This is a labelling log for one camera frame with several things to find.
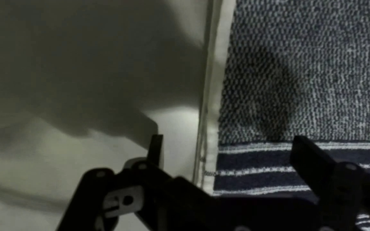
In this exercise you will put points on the grey striped towel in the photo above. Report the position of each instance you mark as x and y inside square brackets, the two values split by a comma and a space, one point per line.
[305, 65]

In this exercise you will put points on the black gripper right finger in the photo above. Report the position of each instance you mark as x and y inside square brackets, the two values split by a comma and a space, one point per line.
[340, 184]

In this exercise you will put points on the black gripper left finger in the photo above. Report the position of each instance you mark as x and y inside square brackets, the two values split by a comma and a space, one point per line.
[151, 188]

